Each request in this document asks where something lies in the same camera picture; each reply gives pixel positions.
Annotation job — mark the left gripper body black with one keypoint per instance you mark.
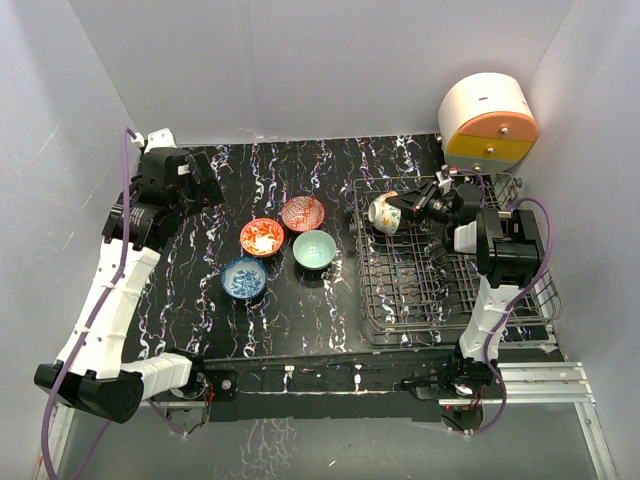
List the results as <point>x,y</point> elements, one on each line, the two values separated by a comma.
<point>187,196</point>

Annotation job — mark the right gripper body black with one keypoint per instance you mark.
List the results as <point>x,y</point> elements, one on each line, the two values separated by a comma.
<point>435,207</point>

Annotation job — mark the white bowl orange leaves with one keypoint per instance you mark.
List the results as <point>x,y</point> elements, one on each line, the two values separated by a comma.
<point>383,216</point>

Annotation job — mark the red geometric pattern bowl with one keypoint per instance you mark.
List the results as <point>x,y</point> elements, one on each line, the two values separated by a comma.
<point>303,213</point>

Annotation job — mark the blue white pattern bowl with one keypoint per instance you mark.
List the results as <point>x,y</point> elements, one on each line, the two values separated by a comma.
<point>244,278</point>

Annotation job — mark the teal dotted pattern bowl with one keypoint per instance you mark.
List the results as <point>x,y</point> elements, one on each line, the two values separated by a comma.
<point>314,249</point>

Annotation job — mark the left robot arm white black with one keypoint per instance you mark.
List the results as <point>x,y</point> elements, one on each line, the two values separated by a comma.
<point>89,372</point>

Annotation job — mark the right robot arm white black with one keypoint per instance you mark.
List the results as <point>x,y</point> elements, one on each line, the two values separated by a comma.
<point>509,256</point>

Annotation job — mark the orange floral pattern bowl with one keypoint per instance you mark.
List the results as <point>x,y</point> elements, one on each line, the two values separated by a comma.
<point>262,237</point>

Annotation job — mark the round pastel drawer cabinet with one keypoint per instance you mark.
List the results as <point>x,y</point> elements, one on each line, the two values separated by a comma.
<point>486,124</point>

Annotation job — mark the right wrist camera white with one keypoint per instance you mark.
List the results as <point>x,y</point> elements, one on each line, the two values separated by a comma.
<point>444,181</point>

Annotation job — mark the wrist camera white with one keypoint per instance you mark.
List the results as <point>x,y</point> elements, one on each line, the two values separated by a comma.
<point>162,138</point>
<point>444,181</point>

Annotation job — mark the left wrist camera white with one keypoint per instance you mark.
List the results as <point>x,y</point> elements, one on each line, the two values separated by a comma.
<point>162,138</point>

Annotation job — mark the grey wire dish rack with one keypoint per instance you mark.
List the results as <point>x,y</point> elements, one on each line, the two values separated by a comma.
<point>413,293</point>

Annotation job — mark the aluminium rail frame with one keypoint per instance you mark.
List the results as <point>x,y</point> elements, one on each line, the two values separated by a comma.
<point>321,388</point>

